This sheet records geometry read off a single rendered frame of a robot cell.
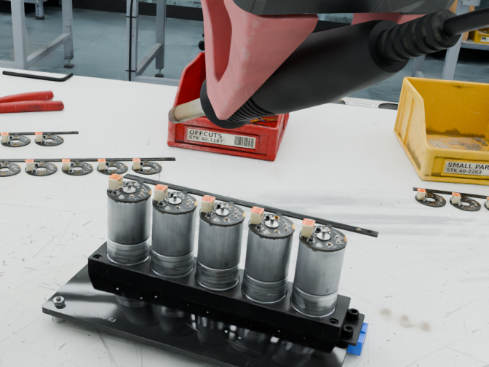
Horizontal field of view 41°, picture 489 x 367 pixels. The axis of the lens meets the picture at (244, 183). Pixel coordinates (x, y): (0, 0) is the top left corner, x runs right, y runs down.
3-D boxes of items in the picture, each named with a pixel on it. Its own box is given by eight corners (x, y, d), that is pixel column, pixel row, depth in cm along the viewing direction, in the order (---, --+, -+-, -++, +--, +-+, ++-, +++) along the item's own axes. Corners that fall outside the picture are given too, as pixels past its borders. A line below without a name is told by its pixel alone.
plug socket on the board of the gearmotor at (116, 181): (120, 192, 37) (120, 181, 36) (106, 188, 37) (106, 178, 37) (126, 186, 37) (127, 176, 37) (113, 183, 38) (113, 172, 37)
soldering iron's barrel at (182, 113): (162, 132, 32) (212, 119, 26) (158, 100, 32) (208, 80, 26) (190, 129, 33) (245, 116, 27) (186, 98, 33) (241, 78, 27)
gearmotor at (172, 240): (182, 294, 37) (186, 214, 35) (142, 283, 38) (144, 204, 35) (199, 272, 39) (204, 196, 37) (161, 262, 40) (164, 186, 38)
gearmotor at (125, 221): (137, 282, 38) (138, 202, 35) (99, 271, 38) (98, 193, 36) (156, 261, 40) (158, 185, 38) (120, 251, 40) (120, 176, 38)
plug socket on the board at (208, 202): (213, 215, 35) (214, 204, 35) (199, 211, 35) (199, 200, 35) (219, 208, 36) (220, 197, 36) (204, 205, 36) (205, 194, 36)
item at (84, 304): (356, 326, 38) (359, 310, 37) (329, 412, 31) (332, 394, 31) (108, 259, 42) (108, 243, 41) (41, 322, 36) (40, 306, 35)
